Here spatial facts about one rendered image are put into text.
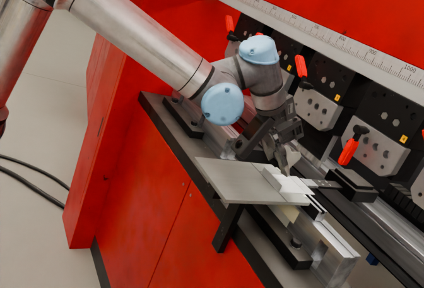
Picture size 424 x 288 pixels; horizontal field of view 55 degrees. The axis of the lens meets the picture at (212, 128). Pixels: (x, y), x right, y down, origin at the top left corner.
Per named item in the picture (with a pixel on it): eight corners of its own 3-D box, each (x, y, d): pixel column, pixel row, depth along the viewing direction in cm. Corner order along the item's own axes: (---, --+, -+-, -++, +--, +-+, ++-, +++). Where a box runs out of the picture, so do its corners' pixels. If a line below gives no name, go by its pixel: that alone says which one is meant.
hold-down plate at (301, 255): (233, 194, 119) (237, 186, 118) (248, 195, 122) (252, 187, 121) (293, 270, 96) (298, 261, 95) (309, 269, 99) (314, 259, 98)
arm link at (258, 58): (231, 40, 85) (269, 28, 85) (242, 83, 92) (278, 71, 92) (238, 57, 79) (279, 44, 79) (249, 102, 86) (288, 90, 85)
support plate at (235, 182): (192, 159, 103) (194, 156, 102) (270, 167, 117) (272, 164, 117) (224, 203, 89) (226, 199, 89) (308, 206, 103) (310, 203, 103)
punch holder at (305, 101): (288, 107, 110) (314, 50, 104) (310, 112, 115) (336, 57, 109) (323, 134, 98) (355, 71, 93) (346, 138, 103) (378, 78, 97)
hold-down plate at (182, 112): (161, 102, 168) (163, 96, 167) (173, 104, 171) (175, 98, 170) (189, 138, 145) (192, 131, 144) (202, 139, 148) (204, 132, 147)
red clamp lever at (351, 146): (334, 162, 90) (354, 123, 86) (346, 163, 92) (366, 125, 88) (339, 166, 88) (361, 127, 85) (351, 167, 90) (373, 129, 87)
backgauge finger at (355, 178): (288, 175, 118) (295, 160, 116) (346, 180, 132) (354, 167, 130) (313, 200, 108) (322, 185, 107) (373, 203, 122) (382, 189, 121)
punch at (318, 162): (293, 148, 111) (308, 117, 108) (298, 148, 112) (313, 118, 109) (316, 168, 104) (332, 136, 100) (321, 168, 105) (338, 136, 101)
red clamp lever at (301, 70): (296, 52, 104) (303, 86, 100) (308, 55, 106) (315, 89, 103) (292, 55, 105) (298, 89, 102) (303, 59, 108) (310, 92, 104)
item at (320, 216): (270, 175, 117) (275, 167, 116) (278, 176, 118) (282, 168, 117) (314, 220, 101) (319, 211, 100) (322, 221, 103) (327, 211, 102)
